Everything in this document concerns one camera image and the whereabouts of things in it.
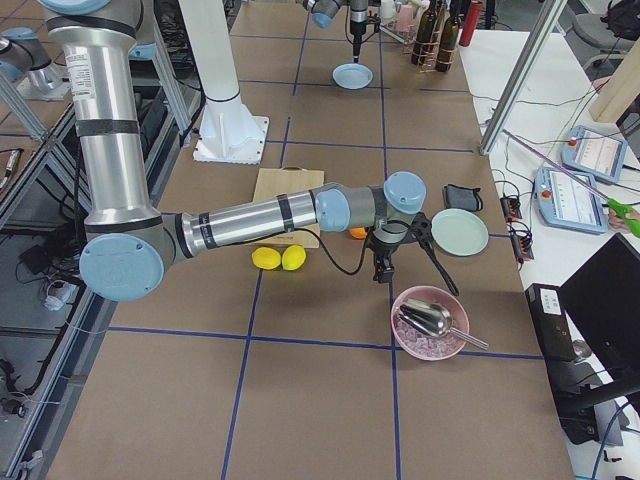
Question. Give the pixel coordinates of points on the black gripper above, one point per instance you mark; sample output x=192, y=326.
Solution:
x=381, y=249
x=357, y=26

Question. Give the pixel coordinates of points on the light blue plate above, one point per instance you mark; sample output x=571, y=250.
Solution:
x=352, y=76

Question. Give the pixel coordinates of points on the orange fruit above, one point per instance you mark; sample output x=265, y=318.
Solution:
x=359, y=233

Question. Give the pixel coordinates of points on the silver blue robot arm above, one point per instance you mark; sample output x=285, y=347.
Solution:
x=131, y=244
x=323, y=13

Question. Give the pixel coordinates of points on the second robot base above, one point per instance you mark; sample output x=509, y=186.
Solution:
x=26, y=64

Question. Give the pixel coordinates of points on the mint green plate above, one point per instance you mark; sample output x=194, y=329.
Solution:
x=459, y=232

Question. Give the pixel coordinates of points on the pink cup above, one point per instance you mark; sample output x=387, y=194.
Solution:
x=405, y=18

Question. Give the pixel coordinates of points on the dark wine bottle left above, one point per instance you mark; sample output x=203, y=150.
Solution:
x=425, y=30

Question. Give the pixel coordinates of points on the dark wine bottle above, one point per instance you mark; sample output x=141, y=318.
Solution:
x=448, y=38
x=425, y=30

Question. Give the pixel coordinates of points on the steel scoop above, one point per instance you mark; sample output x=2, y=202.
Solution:
x=434, y=320

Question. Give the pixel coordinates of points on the dark grey folded cloth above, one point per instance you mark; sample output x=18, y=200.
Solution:
x=463, y=198

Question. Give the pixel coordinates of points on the dark wine bottle right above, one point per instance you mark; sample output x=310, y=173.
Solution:
x=448, y=38

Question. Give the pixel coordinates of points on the right yellow lemon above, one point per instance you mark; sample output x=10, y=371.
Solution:
x=293, y=258

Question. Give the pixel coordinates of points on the yellow lemon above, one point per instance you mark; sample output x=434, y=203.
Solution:
x=266, y=258
x=293, y=258

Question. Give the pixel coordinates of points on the pink bowl with ice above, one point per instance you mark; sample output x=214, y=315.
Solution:
x=423, y=346

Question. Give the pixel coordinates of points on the left yellow lemon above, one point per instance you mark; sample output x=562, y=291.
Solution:
x=266, y=258

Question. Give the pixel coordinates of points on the wooden cutting board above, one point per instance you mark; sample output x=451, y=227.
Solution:
x=272, y=182

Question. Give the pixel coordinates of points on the black orange usb hub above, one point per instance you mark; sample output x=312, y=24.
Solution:
x=519, y=232

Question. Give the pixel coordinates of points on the black computer box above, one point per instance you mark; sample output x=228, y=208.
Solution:
x=565, y=358

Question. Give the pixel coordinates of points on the near teach pendant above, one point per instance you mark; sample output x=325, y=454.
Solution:
x=565, y=203

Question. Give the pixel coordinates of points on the teach pendant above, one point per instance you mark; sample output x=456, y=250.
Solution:
x=596, y=153
x=565, y=203

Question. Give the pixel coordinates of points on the black monitor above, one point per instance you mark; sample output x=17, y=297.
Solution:
x=602, y=300

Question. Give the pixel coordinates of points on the green grabber tool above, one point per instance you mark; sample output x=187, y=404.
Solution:
x=623, y=211

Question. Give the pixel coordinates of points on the far teach pendant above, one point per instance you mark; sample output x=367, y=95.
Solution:
x=596, y=153

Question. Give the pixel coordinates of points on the wooden beam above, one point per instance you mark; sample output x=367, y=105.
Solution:
x=620, y=91

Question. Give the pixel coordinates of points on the black camera stick mount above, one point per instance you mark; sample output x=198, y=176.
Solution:
x=421, y=230

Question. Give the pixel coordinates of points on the white wire dish rack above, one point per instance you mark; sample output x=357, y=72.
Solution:
x=387, y=25

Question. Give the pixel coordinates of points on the copper wire bottle rack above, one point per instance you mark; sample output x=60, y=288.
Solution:
x=430, y=52

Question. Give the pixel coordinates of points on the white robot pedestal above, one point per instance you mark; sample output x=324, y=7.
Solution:
x=228, y=132

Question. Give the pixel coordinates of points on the aluminium frame post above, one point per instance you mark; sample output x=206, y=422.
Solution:
x=531, y=51

